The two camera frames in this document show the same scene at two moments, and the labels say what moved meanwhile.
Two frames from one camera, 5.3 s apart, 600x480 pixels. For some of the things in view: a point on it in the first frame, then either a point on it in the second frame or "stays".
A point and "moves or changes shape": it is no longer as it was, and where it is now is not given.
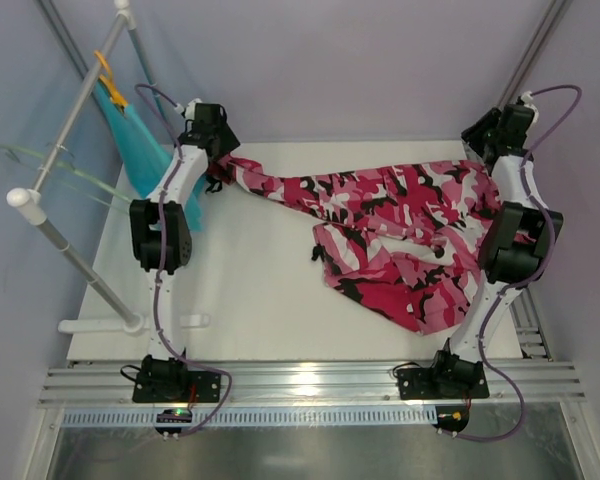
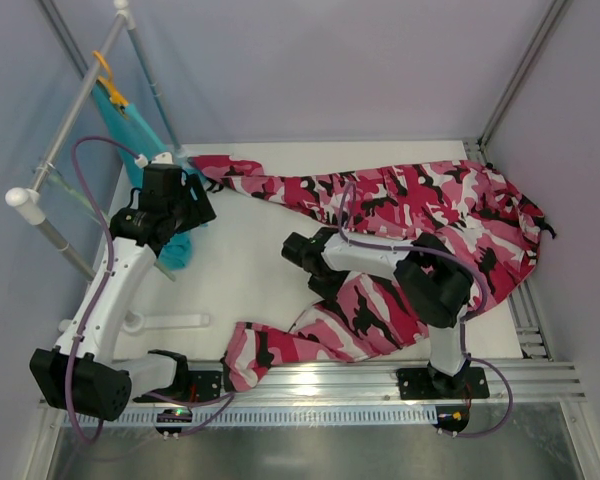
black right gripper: x=478 y=137 → x=325 y=286
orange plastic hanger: x=109 y=81 stays
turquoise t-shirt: x=146 y=153 stays
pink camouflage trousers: x=404 y=241 moves or changes shape
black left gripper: x=219 y=163 → x=200 y=201
